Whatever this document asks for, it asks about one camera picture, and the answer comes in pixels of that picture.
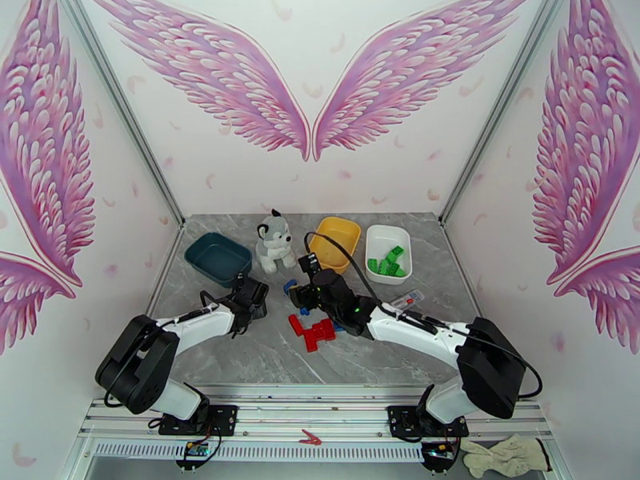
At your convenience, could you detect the yellow plastic bin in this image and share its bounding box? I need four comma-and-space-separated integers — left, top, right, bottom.
306, 216, 362, 276

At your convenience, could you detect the teal plastic bin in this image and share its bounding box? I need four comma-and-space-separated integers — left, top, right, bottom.
183, 232, 254, 289

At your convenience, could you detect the grey white husky plush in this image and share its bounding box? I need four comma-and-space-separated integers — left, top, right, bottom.
254, 209, 297, 274

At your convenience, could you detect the white plastic bin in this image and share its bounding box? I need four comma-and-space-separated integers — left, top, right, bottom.
365, 224, 414, 285

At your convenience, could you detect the small circuit board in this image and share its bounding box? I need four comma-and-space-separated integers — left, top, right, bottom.
421, 441, 458, 470
174, 439, 215, 469

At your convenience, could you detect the pale work glove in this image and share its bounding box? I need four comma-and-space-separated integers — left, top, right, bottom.
459, 438, 506, 478
487, 434, 551, 472

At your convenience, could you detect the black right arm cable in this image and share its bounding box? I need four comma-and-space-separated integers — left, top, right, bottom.
303, 232, 543, 400

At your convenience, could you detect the aluminium table side rail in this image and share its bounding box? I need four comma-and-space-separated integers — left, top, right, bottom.
142, 224, 185, 317
441, 222, 485, 320

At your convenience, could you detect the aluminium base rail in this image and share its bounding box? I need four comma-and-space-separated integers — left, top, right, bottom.
77, 385, 556, 445

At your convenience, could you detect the white perforated cable tray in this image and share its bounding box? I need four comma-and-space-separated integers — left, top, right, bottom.
92, 442, 426, 463

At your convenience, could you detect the aluminium frame post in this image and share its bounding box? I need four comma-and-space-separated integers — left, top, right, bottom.
54, 0, 186, 227

